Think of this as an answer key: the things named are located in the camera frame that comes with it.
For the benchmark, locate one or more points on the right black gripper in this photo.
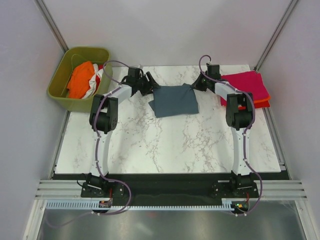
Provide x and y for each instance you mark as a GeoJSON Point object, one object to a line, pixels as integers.
{"type": "Point", "coordinates": [197, 85]}

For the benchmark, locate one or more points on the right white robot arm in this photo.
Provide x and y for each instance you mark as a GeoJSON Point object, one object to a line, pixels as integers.
{"type": "Point", "coordinates": [239, 115]}

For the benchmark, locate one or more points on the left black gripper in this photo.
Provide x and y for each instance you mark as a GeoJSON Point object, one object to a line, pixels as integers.
{"type": "Point", "coordinates": [149, 87]}

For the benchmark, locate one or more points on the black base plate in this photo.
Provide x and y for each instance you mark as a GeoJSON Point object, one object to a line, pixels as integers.
{"type": "Point", "coordinates": [188, 189]}

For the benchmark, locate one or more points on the magenta t-shirt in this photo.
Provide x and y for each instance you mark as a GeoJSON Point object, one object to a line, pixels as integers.
{"type": "Point", "coordinates": [250, 82]}

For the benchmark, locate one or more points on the white slotted cable duct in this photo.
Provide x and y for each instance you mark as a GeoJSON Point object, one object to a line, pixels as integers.
{"type": "Point", "coordinates": [99, 205]}

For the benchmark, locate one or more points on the orange t-shirt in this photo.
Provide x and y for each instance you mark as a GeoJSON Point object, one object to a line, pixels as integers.
{"type": "Point", "coordinates": [261, 100]}
{"type": "Point", "coordinates": [82, 82]}

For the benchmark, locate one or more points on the olive green plastic bin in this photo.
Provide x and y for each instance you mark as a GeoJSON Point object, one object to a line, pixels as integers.
{"type": "Point", "coordinates": [57, 88]}

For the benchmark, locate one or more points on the white and red t-shirt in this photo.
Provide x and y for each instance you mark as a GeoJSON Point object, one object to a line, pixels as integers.
{"type": "Point", "coordinates": [96, 80]}

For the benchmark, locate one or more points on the blue-grey t-shirt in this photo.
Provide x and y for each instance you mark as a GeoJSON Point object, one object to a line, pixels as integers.
{"type": "Point", "coordinates": [176, 100]}

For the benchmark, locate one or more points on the orange t-shirt in bin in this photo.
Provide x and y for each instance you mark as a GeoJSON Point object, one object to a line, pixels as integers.
{"type": "Point", "coordinates": [82, 82]}

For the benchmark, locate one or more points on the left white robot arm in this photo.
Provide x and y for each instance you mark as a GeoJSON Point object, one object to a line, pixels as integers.
{"type": "Point", "coordinates": [103, 119]}

